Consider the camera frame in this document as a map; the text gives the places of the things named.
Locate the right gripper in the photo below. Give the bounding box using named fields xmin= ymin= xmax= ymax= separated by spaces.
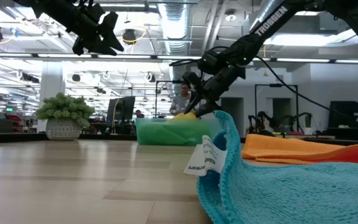
xmin=183 ymin=76 xmax=229 ymax=119

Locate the green plant in patterned pot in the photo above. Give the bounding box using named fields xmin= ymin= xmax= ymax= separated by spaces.
xmin=35 ymin=92 xmax=96 ymax=141

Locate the dark office desk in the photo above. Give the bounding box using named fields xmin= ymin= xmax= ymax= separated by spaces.
xmin=303 ymin=126 xmax=358 ymax=146

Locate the large black display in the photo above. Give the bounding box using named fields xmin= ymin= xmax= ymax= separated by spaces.
xmin=329 ymin=101 xmax=358 ymax=129

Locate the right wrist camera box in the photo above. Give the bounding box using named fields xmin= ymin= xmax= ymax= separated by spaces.
xmin=181 ymin=71 xmax=204 ymax=94

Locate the orange microfiber towel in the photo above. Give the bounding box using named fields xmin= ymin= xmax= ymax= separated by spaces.
xmin=242 ymin=133 xmax=358 ymax=166

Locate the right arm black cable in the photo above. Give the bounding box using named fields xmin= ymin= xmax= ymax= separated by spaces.
xmin=169 ymin=45 xmax=357 ymax=122

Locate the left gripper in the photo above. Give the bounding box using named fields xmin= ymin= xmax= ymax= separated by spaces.
xmin=72 ymin=12 xmax=124 ymax=57

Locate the yellow hanging cord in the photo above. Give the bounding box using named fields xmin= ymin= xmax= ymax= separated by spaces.
xmin=262 ymin=45 xmax=269 ymax=77

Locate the black office monitor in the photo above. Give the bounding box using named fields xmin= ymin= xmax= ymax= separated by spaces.
xmin=106 ymin=96 xmax=136 ymax=135

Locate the yellow microfiber towel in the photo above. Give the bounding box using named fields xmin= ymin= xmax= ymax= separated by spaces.
xmin=165 ymin=111 xmax=198 ymax=124

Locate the teal translucent plastic basket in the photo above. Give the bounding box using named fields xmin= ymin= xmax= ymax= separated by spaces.
xmin=135 ymin=117 xmax=223 ymax=147

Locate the silver ventilation duct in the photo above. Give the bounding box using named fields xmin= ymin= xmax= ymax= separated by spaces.
xmin=157 ymin=0 xmax=195 ymax=94
xmin=249 ymin=0 xmax=281 ymax=30

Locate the blue microfiber towel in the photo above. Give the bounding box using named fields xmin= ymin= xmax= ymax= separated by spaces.
xmin=183 ymin=110 xmax=358 ymax=224

